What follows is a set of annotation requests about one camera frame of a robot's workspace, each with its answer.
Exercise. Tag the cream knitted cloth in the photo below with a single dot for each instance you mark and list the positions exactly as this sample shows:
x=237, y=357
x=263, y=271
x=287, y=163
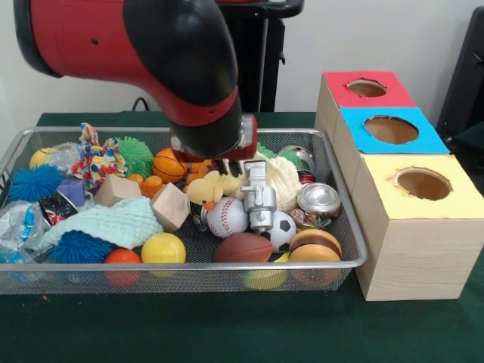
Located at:
x=285, y=177

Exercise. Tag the orange basketball toy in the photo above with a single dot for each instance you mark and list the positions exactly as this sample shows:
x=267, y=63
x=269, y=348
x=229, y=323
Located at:
x=168, y=166

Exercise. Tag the blue spiky rubber ball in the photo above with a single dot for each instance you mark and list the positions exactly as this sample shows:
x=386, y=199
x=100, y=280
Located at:
x=34, y=183

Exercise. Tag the dark green table cloth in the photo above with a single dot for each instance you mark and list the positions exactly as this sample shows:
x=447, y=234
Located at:
x=472, y=151
x=227, y=329

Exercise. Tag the crushed silver drink can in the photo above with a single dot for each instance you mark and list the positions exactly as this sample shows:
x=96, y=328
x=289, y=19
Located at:
x=319, y=200

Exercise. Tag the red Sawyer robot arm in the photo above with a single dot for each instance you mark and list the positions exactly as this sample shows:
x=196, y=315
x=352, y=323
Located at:
x=132, y=41

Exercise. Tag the mint green knitted cloth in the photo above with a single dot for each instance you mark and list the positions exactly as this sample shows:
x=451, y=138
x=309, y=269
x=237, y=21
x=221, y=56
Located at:
x=113, y=223

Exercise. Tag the black and white soccer ball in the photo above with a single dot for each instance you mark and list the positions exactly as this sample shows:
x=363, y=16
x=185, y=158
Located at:
x=283, y=230

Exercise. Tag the black flat panel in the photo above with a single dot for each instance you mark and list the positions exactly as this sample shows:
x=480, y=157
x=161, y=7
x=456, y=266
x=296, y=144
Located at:
x=469, y=75

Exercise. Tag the yellow plush toy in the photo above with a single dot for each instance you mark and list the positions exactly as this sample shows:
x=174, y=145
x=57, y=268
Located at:
x=208, y=189

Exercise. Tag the white baseball toy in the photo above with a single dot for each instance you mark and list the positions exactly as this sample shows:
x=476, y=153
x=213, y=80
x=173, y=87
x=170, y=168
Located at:
x=227, y=217

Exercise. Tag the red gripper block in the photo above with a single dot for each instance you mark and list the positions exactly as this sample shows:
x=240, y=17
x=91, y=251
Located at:
x=242, y=154

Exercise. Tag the wooden toy hamburger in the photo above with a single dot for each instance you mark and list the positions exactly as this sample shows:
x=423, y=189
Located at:
x=315, y=246

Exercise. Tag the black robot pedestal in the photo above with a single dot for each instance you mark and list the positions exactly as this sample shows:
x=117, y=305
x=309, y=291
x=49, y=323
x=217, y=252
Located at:
x=272, y=56

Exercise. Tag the wooden cube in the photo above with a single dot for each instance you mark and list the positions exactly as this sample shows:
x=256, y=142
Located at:
x=170, y=208

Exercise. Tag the silver robot figure toy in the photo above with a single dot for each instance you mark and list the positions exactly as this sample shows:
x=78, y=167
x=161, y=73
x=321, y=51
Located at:
x=261, y=200

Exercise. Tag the wooden box with three holes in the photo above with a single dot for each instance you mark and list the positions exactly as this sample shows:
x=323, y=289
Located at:
x=416, y=257

